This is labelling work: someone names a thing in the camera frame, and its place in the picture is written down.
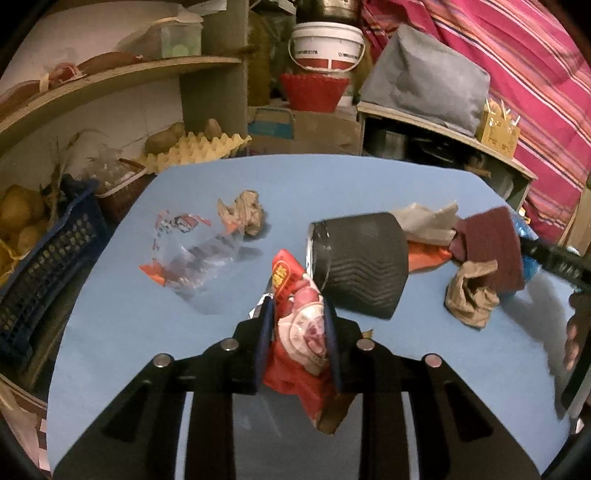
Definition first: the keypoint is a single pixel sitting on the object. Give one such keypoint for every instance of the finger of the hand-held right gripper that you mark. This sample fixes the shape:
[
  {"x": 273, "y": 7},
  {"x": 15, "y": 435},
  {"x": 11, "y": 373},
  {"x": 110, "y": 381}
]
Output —
[{"x": 554, "y": 258}]

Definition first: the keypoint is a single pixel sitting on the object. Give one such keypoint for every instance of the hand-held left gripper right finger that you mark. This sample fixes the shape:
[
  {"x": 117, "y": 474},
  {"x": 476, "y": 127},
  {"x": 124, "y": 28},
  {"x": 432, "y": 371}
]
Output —
[{"x": 331, "y": 341}]

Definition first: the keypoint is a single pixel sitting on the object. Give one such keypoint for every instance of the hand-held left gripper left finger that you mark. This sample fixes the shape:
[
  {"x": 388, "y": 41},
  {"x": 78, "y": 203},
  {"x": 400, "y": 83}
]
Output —
[{"x": 267, "y": 332}]

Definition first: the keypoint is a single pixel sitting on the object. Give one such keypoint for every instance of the red snack wrapper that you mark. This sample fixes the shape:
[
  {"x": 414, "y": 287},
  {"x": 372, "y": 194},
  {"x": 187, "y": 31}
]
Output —
[{"x": 300, "y": 323}]

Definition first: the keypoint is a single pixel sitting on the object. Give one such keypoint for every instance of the blue plastic wrapper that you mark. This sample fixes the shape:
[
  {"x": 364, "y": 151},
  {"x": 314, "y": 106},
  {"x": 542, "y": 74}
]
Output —
[{"x": 524, "y": 226}]

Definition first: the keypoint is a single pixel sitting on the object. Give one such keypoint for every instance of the maroon scouring pad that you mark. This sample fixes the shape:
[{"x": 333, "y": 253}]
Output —
[{"x": 489, "y": 240}]

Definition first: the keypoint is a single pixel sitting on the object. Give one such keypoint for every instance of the clear plastic bag red print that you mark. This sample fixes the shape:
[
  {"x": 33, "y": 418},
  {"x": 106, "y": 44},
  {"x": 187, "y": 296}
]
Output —
[{"x": 184, "y": 249}]

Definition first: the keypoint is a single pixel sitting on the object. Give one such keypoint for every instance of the brown paper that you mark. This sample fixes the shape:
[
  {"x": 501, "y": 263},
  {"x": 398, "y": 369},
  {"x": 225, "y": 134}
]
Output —
[
  {"x": 247, "y": 210},
  {"x": 471, "y": 295}
]

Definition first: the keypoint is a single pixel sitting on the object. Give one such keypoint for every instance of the beige paper piece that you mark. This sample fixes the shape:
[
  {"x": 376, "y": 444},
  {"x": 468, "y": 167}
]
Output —
[{"x": 425, "y": 221}]

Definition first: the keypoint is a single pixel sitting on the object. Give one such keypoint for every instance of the person's right hand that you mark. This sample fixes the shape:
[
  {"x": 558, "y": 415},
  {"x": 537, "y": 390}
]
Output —
[{"x": 577, "y": 327}]

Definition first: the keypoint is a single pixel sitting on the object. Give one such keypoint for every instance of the orange wrapper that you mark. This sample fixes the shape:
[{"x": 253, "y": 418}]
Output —
[{"x": 425, "y": 258}]

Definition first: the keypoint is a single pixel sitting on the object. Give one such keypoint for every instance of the light blue table cloth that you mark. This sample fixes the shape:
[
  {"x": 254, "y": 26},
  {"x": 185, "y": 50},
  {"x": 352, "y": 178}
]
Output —
[{"x": 138, "y": 346}]

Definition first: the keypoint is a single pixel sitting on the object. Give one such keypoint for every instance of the yellow perforated holder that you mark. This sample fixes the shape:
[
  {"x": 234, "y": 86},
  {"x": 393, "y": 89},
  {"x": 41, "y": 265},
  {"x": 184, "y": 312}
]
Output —
[{"x": 498, "y": 134}]

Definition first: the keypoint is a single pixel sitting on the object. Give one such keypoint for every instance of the yellow egg tray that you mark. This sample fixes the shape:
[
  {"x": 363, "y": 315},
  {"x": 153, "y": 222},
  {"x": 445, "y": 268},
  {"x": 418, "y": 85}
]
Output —
[{"x": 198, "y": 150}]

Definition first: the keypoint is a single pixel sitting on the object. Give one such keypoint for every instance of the low wooden shelf cabinet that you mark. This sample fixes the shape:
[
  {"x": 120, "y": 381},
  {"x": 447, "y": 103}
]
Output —
[{"x": 415, "y": 121}]

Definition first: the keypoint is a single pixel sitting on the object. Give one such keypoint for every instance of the brown wicker basket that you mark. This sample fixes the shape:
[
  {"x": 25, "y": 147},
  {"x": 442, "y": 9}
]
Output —
[{"x": 122, "y": 194}]

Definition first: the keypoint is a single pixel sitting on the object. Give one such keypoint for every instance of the steel pot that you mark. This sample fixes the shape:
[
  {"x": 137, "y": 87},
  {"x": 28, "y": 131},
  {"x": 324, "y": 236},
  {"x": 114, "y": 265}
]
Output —
[{"x": 388, "y": 143}]

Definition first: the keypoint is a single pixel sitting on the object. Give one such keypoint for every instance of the pink striped blanket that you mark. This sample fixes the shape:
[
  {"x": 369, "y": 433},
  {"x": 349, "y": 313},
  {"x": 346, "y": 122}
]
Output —
[{"x": 508, "y": 55}]

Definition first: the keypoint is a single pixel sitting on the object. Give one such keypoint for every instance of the cardboard box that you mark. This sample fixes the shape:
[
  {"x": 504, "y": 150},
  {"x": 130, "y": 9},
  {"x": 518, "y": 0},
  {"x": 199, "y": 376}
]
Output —
[{"x": 323, "y": 129}]

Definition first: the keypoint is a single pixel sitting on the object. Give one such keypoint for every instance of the potato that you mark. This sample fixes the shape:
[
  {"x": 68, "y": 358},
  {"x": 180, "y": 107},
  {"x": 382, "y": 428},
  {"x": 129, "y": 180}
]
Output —
[
  {"x": 161, "y": 138},
  {"x": 212, "y": 128}
]

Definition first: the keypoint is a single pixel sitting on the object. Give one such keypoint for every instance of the grey cushion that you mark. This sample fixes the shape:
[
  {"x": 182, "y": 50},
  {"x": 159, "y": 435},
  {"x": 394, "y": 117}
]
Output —
[{"x": 425, "y": 78}]

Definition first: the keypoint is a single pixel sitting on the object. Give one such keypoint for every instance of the blue plastic crate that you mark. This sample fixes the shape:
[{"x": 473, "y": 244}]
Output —
[{"x": 46, "y": 267}]

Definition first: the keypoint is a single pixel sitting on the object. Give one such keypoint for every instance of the yellow bag of potatoes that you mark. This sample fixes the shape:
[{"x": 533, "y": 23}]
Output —
[{"x": 18, "y": 212}]

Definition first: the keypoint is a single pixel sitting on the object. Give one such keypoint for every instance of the tall wooden shelf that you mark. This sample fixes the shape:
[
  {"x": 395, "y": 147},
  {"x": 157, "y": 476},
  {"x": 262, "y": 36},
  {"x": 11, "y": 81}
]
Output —
[{"x": 138, "y": 71}]

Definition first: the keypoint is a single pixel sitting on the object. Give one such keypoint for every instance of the white plastic bucket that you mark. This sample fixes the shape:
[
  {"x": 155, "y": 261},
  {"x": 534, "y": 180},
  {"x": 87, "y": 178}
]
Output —
[{"x": 328, "y": 41}]

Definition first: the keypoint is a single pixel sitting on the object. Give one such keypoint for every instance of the clear plastic container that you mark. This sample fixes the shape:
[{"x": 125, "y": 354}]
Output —
[{"x": 175, "y": 39}]

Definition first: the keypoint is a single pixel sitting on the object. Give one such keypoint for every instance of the metal pot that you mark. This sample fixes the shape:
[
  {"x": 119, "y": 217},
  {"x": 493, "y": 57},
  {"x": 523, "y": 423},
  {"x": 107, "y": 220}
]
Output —
[{"x": 330, "y": 9}]

